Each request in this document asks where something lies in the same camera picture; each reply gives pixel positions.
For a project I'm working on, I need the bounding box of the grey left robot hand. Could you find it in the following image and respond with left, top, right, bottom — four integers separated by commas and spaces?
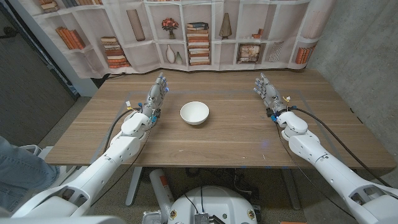
140, 72, 170, 118

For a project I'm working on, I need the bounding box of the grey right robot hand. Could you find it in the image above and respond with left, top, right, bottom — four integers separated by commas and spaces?
253, 72, 289, 118

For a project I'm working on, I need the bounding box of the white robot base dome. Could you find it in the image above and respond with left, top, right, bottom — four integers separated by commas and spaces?
167, 185, 258, 224

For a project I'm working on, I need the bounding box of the white bowl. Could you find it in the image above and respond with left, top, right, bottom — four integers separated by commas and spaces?
180, 101, 210, 126

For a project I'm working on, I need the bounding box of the printed bookshelf backdrop cloth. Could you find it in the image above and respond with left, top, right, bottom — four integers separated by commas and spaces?
18, 0, 338, 79

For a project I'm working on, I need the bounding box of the white table leg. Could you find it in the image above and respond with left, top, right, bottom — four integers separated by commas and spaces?
125, 167, 143, 207

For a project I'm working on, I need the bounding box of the grey table leg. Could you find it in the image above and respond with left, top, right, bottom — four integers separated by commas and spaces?
281, 169, 302, 211

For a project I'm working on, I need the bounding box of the foil tray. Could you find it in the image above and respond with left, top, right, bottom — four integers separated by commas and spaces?
142, 210, 163, 224

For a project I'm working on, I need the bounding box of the white platform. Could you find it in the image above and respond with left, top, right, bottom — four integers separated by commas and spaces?
18, 144, 91, 200

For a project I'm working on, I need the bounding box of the grey heatsink module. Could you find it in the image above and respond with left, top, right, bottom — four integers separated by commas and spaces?
194, 213, 226, 224

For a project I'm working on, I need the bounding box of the person's leg in jeans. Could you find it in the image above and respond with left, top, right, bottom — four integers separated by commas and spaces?
0, 136, 60, 212

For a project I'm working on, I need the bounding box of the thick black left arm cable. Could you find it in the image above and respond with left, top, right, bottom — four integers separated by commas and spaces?
102, 107, 144, 154

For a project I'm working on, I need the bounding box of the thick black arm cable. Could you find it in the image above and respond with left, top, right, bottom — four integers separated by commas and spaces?
102, 107, 144, 154
289, 106, 392, 188

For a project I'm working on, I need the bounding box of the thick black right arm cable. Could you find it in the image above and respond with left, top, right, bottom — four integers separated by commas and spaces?
289, 106, 392, 188

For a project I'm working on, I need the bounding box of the black floor cable bundle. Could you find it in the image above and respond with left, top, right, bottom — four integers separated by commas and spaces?
185, 167, 259, 203

